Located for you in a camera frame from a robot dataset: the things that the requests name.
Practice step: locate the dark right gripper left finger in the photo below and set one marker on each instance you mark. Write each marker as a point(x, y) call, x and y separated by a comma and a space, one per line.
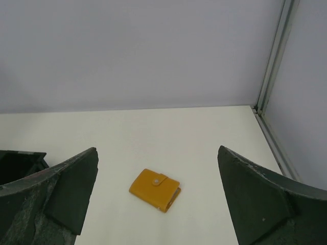
point(50, 206)

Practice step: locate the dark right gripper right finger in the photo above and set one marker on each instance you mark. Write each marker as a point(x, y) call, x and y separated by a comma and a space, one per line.
point(268, 208)

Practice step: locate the yellow leather card holder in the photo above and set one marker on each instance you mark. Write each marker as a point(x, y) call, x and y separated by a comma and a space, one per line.
point(156, 189)

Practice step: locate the black three-compartment tray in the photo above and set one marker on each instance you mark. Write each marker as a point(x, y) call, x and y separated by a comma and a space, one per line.
point(19, 164)

